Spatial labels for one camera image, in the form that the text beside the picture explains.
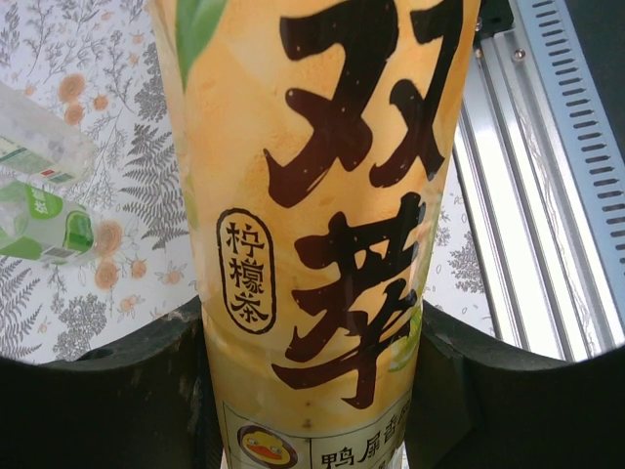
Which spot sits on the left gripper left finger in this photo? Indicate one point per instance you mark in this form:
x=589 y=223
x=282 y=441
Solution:
x=97 y=415

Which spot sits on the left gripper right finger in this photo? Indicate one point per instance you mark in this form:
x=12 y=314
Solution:
x=527 y=415

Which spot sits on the green label clear bottle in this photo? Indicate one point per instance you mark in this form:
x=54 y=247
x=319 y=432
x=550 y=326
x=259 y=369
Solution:
x=44 y=229

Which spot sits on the white label clear bottle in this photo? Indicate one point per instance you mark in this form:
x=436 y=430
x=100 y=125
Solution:
x=39 y=141

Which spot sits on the yellow label tea bottle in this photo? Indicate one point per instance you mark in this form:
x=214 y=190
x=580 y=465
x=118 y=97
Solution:
x=317 y=220

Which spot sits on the wide slotted aluminium frame rail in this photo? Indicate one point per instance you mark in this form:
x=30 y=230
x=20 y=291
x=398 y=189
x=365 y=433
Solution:
x=527 y=220

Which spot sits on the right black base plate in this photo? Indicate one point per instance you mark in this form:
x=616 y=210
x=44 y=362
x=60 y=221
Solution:
x=495 y=14

